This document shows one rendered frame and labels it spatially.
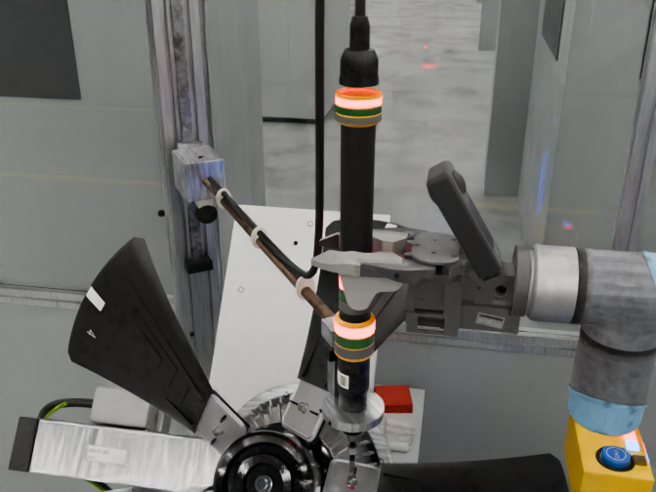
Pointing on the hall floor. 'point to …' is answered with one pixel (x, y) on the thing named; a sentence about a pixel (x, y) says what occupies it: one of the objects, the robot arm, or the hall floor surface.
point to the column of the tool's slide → (185, 287)
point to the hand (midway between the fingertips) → (328, 246)
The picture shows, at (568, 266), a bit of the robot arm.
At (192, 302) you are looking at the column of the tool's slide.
